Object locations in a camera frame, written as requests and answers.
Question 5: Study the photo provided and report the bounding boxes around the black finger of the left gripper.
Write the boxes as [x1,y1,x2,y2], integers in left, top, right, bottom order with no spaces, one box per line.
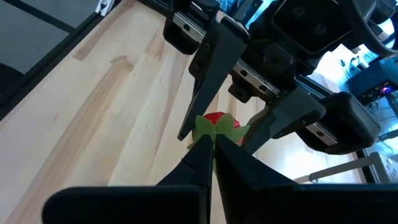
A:
[241,88,326,156]
[176,17,249,141]

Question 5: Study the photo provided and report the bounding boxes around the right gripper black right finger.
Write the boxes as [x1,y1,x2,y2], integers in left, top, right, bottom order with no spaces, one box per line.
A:
[215,134,398,224]

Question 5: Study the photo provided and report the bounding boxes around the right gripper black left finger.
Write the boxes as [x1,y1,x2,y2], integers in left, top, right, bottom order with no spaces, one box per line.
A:
[42,134,215,224]

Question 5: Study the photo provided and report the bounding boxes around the red strawberry green leaves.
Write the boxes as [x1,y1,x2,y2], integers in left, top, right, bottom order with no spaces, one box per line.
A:
[187,111,251,175]

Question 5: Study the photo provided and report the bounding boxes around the blue electronic device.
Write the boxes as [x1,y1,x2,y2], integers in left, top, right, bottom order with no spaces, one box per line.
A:
[346,57,398,106]

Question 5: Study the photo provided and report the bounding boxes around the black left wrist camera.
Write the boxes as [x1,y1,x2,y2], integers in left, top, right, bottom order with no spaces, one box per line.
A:
[272,0,354,54]

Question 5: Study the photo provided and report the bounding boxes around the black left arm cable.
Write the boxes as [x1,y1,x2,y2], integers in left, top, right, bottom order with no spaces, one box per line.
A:
[337,0,398,58]

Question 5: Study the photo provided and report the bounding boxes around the black aluminium table frame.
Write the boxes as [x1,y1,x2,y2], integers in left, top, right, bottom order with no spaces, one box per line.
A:
[0,0,122,121]

